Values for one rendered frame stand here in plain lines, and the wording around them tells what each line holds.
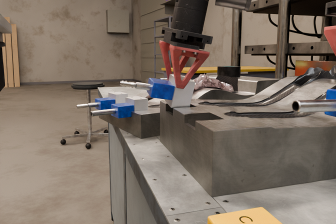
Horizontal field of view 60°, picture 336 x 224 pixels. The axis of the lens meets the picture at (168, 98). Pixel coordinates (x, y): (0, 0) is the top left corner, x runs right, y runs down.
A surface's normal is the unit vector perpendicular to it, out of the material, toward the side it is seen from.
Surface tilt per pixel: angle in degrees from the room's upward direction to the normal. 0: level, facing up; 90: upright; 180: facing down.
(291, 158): 90
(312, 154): 90
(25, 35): 90
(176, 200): 0
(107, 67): 90
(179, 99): 98
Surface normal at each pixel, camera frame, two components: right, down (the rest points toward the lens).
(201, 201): 0.00, -0.99
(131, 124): -0.83, 0.08
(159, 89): 0.26, 0.28
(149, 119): 0.56, 0.12
